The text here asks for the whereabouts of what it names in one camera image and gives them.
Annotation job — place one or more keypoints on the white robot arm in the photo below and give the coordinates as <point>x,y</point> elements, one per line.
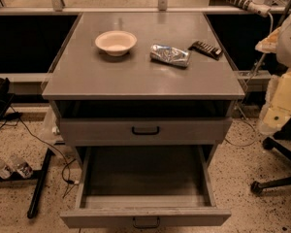
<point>277,110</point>

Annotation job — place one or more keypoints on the clear water bottle left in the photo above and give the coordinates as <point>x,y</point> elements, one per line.
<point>5,170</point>

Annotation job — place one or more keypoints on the dark chocolate bar wrapper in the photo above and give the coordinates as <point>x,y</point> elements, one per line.
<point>206,49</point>

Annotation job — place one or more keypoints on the black floor stand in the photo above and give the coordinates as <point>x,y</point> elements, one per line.
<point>39,176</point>

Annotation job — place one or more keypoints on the black office chair base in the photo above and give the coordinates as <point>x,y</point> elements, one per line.
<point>276,174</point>

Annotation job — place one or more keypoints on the grey drawer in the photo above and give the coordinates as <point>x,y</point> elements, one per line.
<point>80,132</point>
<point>145,187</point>

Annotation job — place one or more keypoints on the white power strip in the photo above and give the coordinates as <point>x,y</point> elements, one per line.
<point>257,7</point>

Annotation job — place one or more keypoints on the white paper bowl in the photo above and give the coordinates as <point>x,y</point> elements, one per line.
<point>116,43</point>

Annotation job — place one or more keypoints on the crumpled silver chip bag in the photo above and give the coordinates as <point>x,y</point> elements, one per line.
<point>170,55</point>

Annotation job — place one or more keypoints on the clear water bottle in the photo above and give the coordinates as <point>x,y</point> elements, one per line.
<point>21,166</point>
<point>5,170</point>

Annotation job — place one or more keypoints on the grey drawer cabinet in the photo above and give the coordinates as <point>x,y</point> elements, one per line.
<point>89,83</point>

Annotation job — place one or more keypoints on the clear water bottle right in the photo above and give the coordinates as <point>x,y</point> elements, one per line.
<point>21,166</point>

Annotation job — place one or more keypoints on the grey top drawer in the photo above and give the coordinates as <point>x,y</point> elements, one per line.
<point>80,132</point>

